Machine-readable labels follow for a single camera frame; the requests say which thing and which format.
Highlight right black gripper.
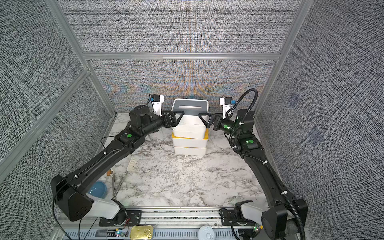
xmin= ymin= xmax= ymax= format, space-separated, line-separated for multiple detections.
xmin=201 ymin=112 xmax=244 ymax=142

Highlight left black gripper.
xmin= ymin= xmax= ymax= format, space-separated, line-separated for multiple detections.
xmin=141 ymin=110 xmax=185 ymax=139

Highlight grey lid tissue box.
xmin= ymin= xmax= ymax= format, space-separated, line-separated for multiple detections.
xmin=172 ymin=99 xmax=209 ymax=116

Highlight yellow lid tissue box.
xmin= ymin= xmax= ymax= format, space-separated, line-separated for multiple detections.
xmin=172 ymin=129 xmax=209 ymax=148

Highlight large bamboo lid tissue box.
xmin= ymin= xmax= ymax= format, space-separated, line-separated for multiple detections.
xmin=174 ymin=147 xmax=208 ymax=156

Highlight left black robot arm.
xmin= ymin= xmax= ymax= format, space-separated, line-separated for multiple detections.
xmin=51 ymin=105 xmax=184 ymax=226

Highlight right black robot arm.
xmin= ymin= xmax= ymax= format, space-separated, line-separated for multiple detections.
xmin=198 ymin=89 xmax=308 ymax=240

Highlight white slotted spatula tongs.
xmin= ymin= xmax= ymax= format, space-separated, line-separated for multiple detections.
xmin=112 ymin=156 xmax=138 ymax=199

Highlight blue ceramic bowl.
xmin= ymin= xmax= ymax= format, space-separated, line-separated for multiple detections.
xmin=88 ymin=181 xmax=108 ymax=199

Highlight white round lid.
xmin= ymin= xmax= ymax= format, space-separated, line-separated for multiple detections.
xmin=198 ymin=226 xmax=215 ymax=240

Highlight gold sardine tin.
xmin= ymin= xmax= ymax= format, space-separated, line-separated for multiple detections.
xmin=130 ymin=225 xmax=154 ymax=240

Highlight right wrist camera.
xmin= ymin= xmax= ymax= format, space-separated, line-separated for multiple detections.
xmin=220 ymin=97 xmax=236 ymax=119

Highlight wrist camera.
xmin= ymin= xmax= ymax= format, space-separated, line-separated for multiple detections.
xmin=150 ymin=94 xmax=165 ymax=117
xmin=220 ymin=97 xmax=236 ymax=119

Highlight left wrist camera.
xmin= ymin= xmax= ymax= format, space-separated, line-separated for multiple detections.
xmin=150 ymin=94 xmax=165 ymax=117

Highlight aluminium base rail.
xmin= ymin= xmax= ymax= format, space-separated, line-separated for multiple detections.
xmin=50 ymin=206 xmax=310 ymax=240

